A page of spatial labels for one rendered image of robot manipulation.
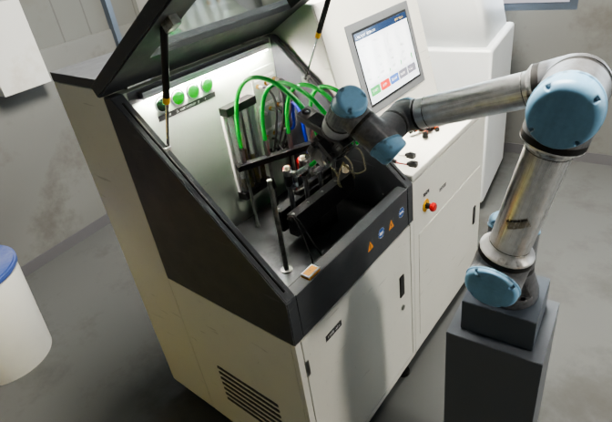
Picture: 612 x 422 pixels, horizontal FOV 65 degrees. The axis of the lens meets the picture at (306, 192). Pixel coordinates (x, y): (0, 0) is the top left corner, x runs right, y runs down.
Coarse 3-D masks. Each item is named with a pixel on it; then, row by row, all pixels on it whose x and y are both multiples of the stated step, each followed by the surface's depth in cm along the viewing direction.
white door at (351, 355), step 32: (384, 256) 164; (352, 288) 151; (384, 288) 170; (320, 320) 140; (352, 320) 156; (384, 320) 177; (320, 352) 144; (352, 352) 162; (384, 352) 184; (320, 384) 148; (352, 384) 167; (384, 384) 191; (320, 416) 153; (352, 416) 174
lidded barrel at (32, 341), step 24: (0, 264) 227; (0, 288) 220; (24, 288) 236; (0, 312) 222; (24, 312) 235; (0, 336) 225; (24, 336) 236; (48, 336) 256; (0, 360) 230; (24, 360) 238; (0, 384) 237
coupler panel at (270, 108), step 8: (272, 64) 176; (256, 72) 171; (264, 72) 174; (272, 72) 177; (256, 80) 172; (256, 88) 173; (264, 88) 176; (272, 88) 179; (256, 96) 174; (256, 104) 175; (272, 104) 181; (280, 104) 182; (264, 112) 176; (272, 112) 182; (272, 120) 184; (280, 120) 187; (272, 128) 184; (272, 136) 186; (272, 144) 187
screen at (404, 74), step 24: (360, 24) 178; (384, 24) 190; (408, 24) 203; (360, 48) 179; (384, 48) 190; (408, 48) 203; (360, 72) 179; (384, 72) 190; (408, 72) 203; (384, 96) 191
